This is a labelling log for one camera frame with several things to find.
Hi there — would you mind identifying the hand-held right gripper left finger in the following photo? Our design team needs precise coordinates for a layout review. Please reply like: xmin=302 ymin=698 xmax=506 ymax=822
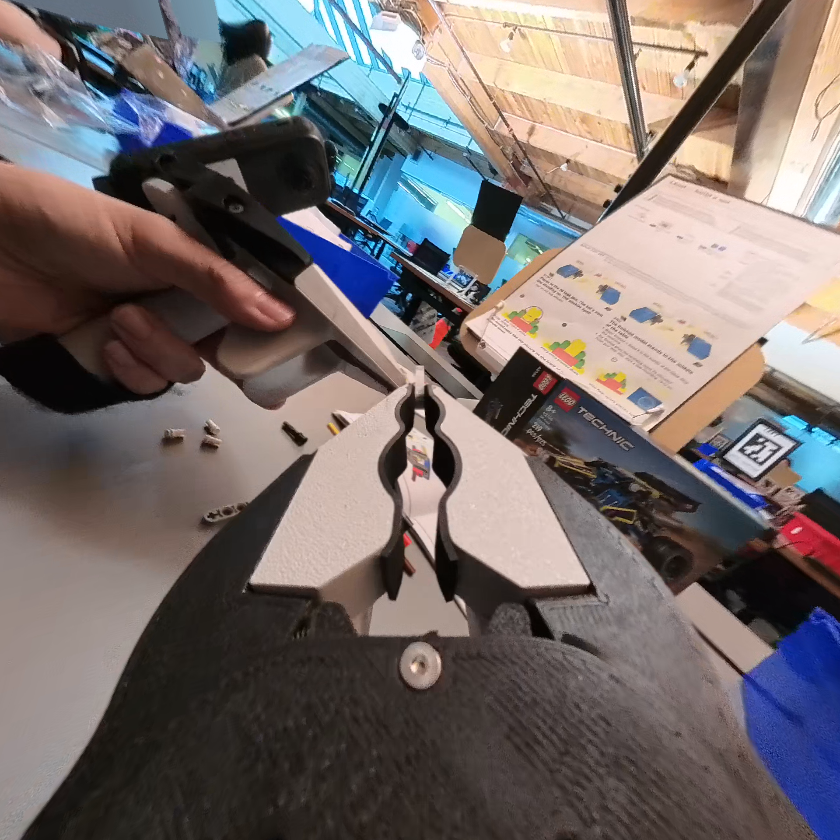
xmin=248 ymin=385 xmax=417 ymax=635

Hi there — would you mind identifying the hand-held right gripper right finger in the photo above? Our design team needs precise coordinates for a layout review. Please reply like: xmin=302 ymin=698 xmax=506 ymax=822
xmin=425 ymin=385 xmax=593 ymax=635

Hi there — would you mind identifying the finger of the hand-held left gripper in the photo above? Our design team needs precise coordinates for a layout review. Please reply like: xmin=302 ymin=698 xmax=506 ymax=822
xmin=292 ymin=261 xmax=422 ymax=391
xmin=217 ymin=322 xmax=396 ymax=410

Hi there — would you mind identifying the partly built toy car chassis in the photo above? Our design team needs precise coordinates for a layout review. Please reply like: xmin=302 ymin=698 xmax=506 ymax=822
xmin=326 ymin=410 xmax=435 ymax=578

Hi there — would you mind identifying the toy car set box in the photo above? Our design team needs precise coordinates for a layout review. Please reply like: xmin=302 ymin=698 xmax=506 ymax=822
xmin=474 ymin=346 xmax=770 ymax=595

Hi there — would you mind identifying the person's left hand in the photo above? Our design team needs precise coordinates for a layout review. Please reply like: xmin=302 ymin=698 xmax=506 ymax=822
xmin=0 ymin=163 xmax=298 ymax=398

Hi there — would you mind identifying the blue bin with white papers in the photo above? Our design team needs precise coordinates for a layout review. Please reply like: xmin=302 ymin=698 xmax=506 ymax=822
xmin=279 ymin=215 xmax=399 ymax=317

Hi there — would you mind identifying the cardboard instruction board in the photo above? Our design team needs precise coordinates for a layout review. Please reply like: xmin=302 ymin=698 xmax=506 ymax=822
xmin=209 ymin=45 xmax=350 ymax=127
xmin=459 ymin=174 xmax=840 ymax=455

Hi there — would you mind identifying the blue storage bin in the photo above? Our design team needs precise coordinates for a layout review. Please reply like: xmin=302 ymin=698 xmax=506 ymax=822
xmin=742 ymin=607 xmax=840 ymax=840
xmin=115 ymin=88 xmax=198 ymax=155

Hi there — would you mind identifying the tan rounded panel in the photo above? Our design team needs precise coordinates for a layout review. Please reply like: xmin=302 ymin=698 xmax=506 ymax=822
xmin=453 ymin=225 xmax=508 ymax=284

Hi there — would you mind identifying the black monitor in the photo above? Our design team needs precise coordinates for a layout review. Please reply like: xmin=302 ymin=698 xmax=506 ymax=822
xmin=471 ymin=179 xmax=524 ymax=242

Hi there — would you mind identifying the white ceiling projector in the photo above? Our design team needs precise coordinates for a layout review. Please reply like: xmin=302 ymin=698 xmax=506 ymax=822
xmin=369 ymin=10 xmax=427 ymax=63

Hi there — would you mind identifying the clear plastic bag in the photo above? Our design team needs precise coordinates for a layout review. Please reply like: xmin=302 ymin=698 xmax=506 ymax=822
xmin=0 ymin=39 xmax=155 ymax=142

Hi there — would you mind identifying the black white marker sign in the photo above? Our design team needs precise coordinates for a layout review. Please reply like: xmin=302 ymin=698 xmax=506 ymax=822
xmin=721 ymin=418 xmax=803 ymax=481

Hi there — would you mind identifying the red storage bin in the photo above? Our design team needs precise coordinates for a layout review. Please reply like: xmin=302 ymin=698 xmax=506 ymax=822
xmin=774 ymin=511 xmax=840 ymax=573

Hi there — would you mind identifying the black stand pole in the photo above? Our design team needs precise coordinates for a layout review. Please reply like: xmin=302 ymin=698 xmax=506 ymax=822
xmin=600 ymin=0 xmax=795 ymax=221

